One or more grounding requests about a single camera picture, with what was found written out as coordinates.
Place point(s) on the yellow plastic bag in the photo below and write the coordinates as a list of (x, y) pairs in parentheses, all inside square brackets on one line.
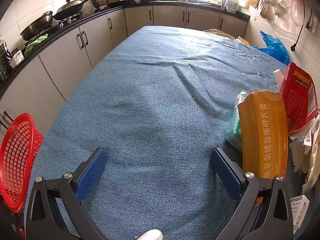
[(217, 31)]

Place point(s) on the green tissue packet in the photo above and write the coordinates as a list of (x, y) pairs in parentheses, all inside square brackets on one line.
[(233, 132)]

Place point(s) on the white plastic bag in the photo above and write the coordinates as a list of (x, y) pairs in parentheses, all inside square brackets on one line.
[(313, 165)]

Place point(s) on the green cloth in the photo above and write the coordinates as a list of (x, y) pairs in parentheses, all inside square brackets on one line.
[(35, 43)]

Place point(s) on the black kitchen countertop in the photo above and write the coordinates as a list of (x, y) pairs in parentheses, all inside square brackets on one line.
[(62, 30)]

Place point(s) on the white label paper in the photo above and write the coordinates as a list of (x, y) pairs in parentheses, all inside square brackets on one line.
[(300, 210)]

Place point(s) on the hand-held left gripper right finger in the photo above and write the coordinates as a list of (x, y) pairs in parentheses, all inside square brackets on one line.
[(226, 173)]

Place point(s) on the small white box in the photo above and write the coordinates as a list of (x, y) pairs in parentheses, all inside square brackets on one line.
[(298, 155)]

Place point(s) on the orange cardboard box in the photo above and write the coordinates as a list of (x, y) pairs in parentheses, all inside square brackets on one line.
[(265, 135)]

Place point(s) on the red cardboard box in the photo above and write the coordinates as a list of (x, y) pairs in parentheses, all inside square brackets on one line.
[(297, 97)]

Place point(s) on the white plastic jug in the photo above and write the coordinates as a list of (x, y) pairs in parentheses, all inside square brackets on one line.
[(232, 5)]

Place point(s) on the blue plastic bag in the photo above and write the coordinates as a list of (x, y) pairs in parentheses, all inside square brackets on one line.
[(275, 47)]

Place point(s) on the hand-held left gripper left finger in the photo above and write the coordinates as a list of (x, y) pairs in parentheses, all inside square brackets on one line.
[(91, 173)]

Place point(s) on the gas stove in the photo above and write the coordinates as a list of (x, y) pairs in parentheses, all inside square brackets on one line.
[(71, 18)]

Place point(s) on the red plastic mesh basket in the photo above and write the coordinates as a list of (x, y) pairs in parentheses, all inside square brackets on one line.
[(15, 155)]

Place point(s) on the white tube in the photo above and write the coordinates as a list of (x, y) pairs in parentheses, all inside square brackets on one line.
[(278, 77)]

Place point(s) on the white kitchen cabinet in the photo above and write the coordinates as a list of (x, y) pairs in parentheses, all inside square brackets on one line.
[(65, 52)]

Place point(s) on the person's left hand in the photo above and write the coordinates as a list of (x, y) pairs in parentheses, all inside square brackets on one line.
[(151, 235)]

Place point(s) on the blue tablecloth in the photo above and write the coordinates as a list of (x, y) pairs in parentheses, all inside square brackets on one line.
[(150, 92)]

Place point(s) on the condiment box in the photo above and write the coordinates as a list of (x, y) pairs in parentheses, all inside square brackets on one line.
[(16, 58)]

